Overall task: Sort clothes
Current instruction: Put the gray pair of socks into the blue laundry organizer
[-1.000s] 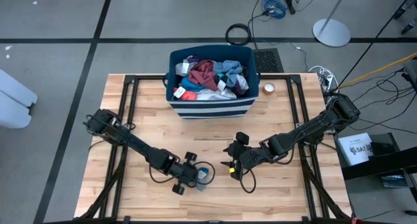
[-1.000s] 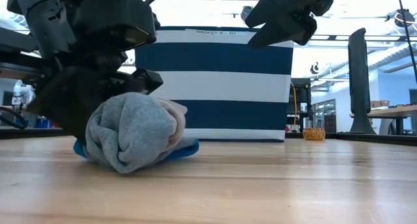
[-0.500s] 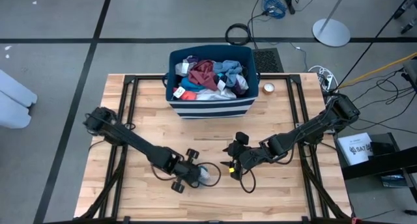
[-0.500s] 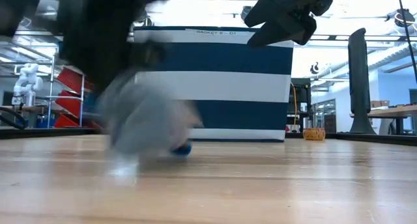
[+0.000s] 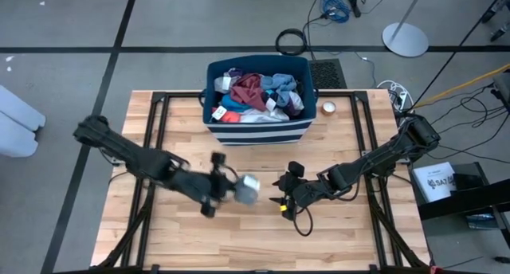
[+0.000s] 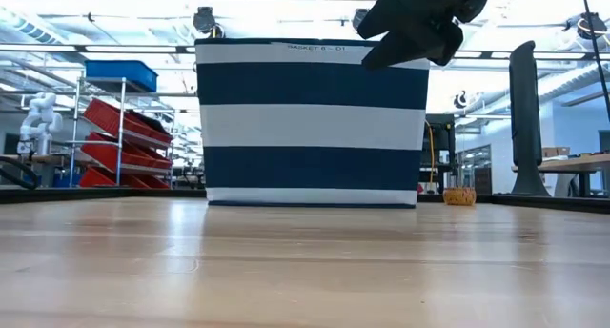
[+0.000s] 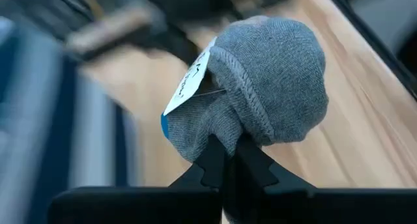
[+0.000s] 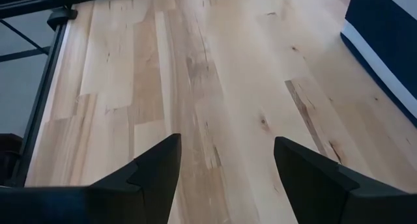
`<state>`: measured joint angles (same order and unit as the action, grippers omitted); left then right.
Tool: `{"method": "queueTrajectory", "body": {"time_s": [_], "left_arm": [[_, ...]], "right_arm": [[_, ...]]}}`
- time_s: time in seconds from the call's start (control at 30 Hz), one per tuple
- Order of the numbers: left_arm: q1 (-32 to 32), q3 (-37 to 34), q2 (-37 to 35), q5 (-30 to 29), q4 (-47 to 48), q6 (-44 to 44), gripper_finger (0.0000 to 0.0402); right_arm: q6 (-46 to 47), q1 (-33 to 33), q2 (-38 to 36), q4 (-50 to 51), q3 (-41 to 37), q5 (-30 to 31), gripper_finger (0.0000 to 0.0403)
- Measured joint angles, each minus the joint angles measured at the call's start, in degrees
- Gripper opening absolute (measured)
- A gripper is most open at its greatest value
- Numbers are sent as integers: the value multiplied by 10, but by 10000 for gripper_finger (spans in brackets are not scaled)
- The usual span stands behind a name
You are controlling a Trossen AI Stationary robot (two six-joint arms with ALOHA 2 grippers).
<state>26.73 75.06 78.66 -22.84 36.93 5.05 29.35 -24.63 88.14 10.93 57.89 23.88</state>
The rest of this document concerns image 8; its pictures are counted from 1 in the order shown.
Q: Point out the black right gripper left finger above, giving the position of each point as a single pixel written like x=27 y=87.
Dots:
x=159 y=178

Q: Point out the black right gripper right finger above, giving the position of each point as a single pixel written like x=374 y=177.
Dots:
x=309 y=178

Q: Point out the navy white striped fabric basket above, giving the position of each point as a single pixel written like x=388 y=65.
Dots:
x=384 y=32

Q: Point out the black table frame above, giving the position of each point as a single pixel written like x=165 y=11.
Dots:
x=39 y=100

